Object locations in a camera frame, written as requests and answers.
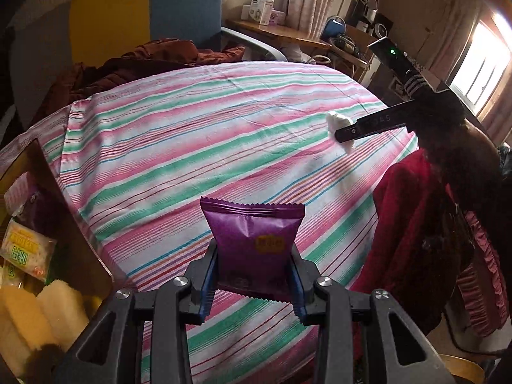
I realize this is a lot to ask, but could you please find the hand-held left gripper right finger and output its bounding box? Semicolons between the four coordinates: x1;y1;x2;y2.
289;244;459;384

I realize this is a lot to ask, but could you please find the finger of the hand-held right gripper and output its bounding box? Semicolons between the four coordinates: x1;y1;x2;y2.
335;102;419;143

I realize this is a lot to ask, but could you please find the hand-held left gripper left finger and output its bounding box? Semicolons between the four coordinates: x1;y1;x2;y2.
54;238;219;384

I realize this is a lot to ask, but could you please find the white candy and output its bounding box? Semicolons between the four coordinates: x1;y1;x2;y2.
326;111;355;150

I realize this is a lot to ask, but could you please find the purple snack packet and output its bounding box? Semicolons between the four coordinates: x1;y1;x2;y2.
200;197;305;300
20;192;60;244

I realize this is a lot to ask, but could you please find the gold tin box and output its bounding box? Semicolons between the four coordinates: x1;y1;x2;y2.
0;138;115;384

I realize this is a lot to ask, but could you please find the white packet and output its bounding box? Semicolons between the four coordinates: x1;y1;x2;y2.
0;219;59;283

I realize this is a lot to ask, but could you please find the pink roll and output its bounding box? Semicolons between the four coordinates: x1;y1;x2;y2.
3;171;44;212

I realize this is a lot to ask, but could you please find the window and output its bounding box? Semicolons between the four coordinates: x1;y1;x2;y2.
448;18;502;115

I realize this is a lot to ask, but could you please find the wooden cabinet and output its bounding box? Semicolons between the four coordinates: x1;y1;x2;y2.
380;0;457;84

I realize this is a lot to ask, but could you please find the red fleece garment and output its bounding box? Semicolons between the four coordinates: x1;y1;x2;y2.
352;148;481;337

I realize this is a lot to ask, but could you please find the blue round container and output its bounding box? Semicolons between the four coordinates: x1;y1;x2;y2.
322;15;345;41

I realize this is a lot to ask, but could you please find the wooden desk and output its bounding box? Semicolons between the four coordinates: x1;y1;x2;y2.
226;18;332;51

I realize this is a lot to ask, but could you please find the white medicine carton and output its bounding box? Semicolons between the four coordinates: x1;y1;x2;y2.
258;0;276;25

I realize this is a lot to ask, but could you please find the pink green striped tablecloth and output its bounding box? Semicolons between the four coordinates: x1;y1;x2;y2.
0;61;420;384

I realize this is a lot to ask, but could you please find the pink ruffled cloth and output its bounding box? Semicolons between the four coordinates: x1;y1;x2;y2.
456;208;508;337

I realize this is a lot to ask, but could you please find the wooden stool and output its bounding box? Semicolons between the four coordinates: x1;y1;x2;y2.
438;354;486;384

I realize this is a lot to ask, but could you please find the maroon jacket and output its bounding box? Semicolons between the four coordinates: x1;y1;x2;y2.
44;39;246;105

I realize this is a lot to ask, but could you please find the grey yellow blue chair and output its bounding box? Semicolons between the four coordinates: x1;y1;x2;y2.
8;0;286;129

